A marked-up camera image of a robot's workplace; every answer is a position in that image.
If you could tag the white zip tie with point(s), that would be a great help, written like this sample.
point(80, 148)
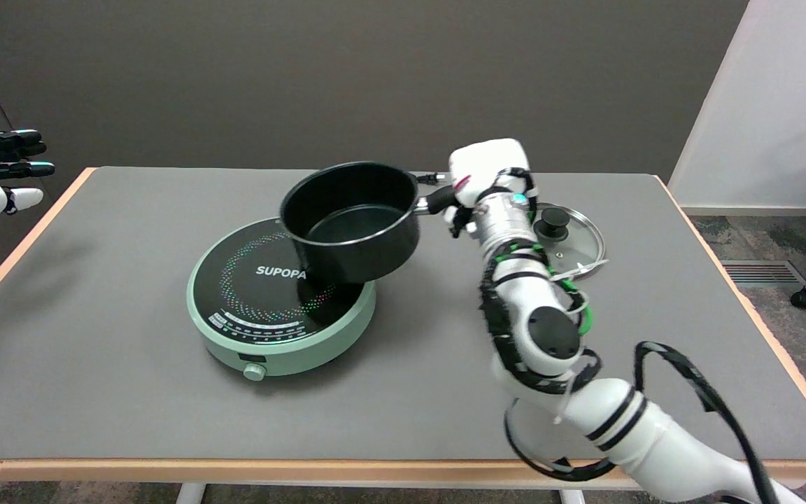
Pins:
point(588, 267)

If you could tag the metal floor vent grille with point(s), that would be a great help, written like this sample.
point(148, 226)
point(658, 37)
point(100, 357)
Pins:
point(760, 273)

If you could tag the grey table mat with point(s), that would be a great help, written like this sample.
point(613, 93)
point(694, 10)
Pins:
point(165, 406)

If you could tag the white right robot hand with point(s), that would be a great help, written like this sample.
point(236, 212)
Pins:
point(490, 164)

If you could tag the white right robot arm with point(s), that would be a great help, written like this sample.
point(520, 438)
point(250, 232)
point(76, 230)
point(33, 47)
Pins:
point(627, 420)

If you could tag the white partition panel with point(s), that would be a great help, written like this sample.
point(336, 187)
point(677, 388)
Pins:
point(781, 84)

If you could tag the white table leg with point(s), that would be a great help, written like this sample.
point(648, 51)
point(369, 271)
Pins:
point(189, 494)
point(572, 498)

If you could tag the glass pot lid black knob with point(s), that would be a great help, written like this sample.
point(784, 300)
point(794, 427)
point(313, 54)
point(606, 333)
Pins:
point(555, 222)

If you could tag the green round induction cooker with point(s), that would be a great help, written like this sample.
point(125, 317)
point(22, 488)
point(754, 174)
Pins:
point(249, 280)

